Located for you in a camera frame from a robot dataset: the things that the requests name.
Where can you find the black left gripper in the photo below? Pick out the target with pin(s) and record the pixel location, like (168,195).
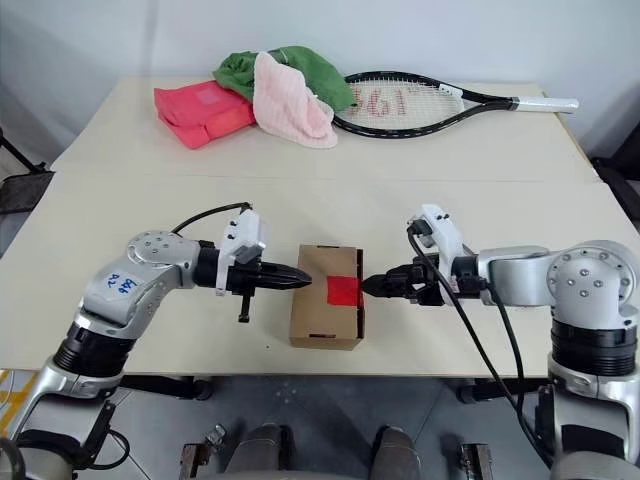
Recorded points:
(245,280)

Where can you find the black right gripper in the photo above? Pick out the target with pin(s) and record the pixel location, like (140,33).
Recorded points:
(425,285)

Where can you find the cardboard box with red tape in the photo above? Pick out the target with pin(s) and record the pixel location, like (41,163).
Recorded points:
(320,310)

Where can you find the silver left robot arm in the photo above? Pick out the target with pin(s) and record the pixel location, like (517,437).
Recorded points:
(150,270)

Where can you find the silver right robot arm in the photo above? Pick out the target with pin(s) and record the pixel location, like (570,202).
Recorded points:
(575,280)

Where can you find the dark rounded shape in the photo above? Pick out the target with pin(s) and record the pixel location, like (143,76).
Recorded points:
(265,445)
(397,450)

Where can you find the pink towel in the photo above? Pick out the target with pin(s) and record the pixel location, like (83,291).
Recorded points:
(285,107)

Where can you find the red fabric bag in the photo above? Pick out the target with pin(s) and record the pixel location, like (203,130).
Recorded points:
(195,112)

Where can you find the green cloth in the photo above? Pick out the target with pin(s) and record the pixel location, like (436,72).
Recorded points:
(320,75)

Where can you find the black tennis racket white grip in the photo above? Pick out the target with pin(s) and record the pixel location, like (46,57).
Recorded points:
(545,103)

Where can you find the dark chair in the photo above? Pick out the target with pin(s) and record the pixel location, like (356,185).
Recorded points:
(620,177)

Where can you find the black mesh seat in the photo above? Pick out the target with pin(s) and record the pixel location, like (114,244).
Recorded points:
(22,192)

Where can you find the black stand rod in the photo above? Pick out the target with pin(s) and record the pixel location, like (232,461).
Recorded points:
(22,155)

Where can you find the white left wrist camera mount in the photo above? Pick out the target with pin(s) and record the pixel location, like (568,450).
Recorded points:
(245,235)

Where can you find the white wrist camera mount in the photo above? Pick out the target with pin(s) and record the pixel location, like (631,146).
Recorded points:
(445,235)
(245,235)

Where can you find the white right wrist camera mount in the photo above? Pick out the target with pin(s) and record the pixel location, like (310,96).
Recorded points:
(445,235)

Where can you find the rusty metal bracket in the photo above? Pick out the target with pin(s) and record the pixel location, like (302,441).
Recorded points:
(192,457)
(475,462)

